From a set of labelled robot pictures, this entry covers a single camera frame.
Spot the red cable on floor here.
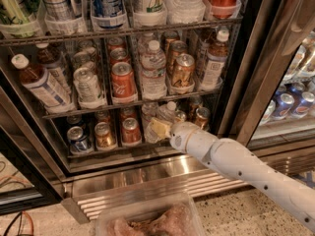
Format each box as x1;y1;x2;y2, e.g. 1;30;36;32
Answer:
2;210;35;236

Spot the stainless steel fridge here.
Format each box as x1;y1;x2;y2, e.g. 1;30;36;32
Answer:
0;0;314;223

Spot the clear plastic food container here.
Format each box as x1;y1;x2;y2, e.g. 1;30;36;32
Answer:
95;193;206;236

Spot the red coca-cola can middle front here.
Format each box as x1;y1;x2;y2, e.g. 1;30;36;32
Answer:
111;62;138;104

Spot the green bottle top shelf left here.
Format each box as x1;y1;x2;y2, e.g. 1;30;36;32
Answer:
0;0;43;38

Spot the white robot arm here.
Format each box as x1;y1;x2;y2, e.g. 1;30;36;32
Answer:
149;118;315;232

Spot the clear water bottle middle shelf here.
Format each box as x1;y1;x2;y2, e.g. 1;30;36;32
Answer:
141;40;166;100

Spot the blue soda can bottom front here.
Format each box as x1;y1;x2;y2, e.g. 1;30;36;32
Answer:
67;126;94;154

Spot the gold soda can middle front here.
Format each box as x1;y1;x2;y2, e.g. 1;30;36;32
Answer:
170;53;195;94

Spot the tea bottle white cap right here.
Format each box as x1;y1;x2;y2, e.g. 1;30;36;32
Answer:
199;28;229;90

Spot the gold soda can bottom right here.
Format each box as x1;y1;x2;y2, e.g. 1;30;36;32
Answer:
193;107;210;130

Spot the clear water bottle top shelf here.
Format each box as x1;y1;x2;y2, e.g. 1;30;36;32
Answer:
164;0;206;25

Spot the clear water bottle bottom shelf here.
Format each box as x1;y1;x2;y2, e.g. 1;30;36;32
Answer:
145;101;176;144

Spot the blue pepsi can right fridge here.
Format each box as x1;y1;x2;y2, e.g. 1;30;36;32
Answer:
272;92;294;120

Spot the green soda can bottom front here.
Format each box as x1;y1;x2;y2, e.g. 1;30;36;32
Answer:
175;110;187;122

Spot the tea bottle white cap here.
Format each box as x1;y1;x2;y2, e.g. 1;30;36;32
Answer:
199;28;229;90
11;54;75;114

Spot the clear water bottle shelf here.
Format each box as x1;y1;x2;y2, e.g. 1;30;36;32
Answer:
145;101;176;144
164;0;206;25
141;40;166;100

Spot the tea bottle white cap left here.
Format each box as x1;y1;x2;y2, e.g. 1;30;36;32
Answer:
11;54;75;114

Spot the silver can middle front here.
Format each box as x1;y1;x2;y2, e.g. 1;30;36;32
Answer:
73;67;107;109

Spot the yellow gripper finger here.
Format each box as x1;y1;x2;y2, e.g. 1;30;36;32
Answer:
150;117;172;139

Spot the gold soda can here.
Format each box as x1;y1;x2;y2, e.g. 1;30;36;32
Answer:
193;107;210;130
166;40;188;75
94;122;117;150
170;53;195;94

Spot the blue can top shelf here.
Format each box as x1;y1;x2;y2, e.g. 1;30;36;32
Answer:
91;0;127;31

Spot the gold soda can bottom left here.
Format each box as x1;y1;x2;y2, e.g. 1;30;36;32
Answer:
94;122;117;150

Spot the red soda can bottom front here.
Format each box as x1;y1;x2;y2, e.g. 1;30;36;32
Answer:
122;118;142;147

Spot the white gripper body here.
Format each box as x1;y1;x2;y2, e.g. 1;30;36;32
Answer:
169;122;205;153

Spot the glass fridge door right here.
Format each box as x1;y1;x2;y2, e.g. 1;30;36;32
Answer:
232;0;315;146

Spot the red coca-cola can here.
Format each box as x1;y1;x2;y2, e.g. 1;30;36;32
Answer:
111;62;138;104
109;48;131;66

